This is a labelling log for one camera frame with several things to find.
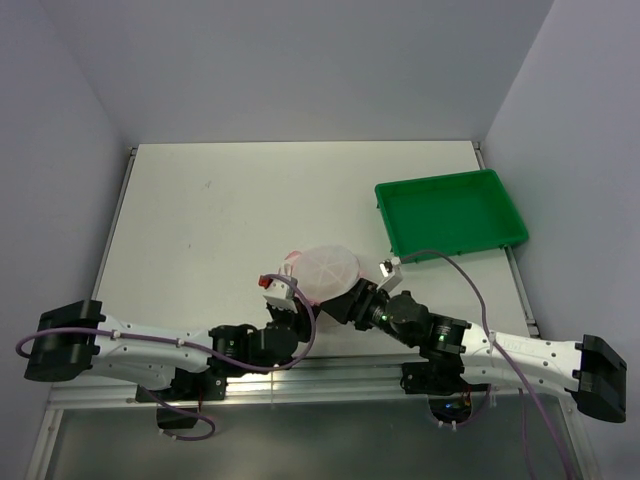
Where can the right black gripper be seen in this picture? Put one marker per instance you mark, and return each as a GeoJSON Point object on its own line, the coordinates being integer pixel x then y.
{"type": "Point", "coordinates": [354, 303]}

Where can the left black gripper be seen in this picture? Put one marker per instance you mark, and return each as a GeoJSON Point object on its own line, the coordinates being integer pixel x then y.
{"type": "Point", "coordinates": [302, 319]}

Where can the white mesh laundry bag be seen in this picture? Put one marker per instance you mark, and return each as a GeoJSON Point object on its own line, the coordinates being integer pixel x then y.
{"type": "Point", "coordinates": [323, 272]}

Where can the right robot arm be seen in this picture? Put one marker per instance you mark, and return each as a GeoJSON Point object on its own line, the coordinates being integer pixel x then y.
{"type": "Point", "coordinates": [458, 356]}

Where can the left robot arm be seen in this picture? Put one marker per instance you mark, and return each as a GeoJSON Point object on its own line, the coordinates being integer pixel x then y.
{"type": "Point", "coordinates": [78, 339]}

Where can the green plastic bin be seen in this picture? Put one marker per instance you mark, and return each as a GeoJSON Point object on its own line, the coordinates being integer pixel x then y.
{"type": "Point", "coordinates": [454, 214]}

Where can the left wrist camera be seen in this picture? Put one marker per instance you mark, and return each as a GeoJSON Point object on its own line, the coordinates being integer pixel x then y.
{"type": "Point", "coordinates": [279, 293]}

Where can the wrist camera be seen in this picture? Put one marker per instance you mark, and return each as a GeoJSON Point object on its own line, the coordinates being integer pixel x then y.
{"type": "Point", "coordinates": [392, 275]}
{"type": "Point", "coordinates": [279, 293]}

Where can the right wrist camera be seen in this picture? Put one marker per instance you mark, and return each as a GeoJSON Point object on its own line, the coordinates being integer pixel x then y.
{"type": "Point", "coordinates": [392, 275]}

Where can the aluminium frame rail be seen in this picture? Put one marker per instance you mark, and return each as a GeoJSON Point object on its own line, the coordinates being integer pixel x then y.
{"type": "Point", "coordinates": [192, 221]}

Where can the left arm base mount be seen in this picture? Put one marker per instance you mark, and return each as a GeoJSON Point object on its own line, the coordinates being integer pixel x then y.
{"type": "Point", "coordinates": [180, 405]}

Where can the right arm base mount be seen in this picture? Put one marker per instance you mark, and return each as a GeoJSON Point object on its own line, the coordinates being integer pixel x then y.
{"type": "Point", "coordinates": [453, 402]}

